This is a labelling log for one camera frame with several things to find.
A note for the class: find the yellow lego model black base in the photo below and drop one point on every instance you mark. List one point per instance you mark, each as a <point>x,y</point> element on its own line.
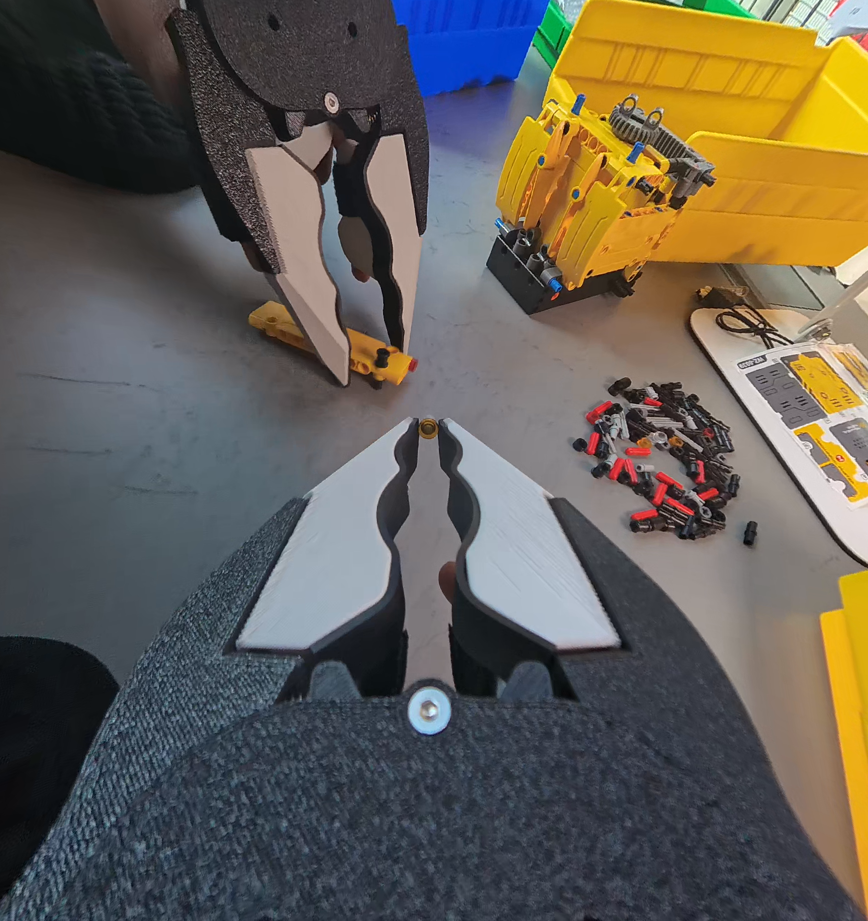
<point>585,216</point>

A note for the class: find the yellow parts bin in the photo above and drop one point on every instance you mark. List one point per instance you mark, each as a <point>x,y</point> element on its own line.
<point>765,201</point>
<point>862,719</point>

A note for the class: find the yellow lego beam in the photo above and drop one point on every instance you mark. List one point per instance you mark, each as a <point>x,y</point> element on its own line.
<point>369,356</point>

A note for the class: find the orange round lego stud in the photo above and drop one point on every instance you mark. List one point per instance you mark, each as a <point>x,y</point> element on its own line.
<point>428,427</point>

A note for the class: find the green parts bin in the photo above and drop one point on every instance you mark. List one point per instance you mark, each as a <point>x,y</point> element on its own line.
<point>553,32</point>

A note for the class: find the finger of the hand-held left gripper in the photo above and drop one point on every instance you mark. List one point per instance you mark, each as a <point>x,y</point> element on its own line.
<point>297,237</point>
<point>402,216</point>

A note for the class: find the white rounded board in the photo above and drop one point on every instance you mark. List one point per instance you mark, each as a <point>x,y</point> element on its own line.
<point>736,388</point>

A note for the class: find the pile of red black lego pins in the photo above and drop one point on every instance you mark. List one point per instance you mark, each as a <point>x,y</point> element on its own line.
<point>664,460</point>

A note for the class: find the blue parts bin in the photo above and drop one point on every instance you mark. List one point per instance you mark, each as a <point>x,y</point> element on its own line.
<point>470,43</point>

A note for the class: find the person's right hand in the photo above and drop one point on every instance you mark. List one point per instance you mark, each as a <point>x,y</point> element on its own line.
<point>448,581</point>

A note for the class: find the lego sticker sheet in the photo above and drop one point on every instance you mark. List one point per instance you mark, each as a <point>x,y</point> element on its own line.
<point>815,410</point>

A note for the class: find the single black lego pin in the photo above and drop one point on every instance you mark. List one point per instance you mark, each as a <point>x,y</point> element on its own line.
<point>750,533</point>

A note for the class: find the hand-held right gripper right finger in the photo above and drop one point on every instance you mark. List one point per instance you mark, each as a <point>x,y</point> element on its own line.
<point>535,575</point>

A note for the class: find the person's left hand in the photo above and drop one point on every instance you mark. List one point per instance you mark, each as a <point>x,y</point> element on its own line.
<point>344,152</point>

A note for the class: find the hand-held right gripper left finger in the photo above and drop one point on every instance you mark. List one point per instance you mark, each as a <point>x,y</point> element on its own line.
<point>319,575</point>

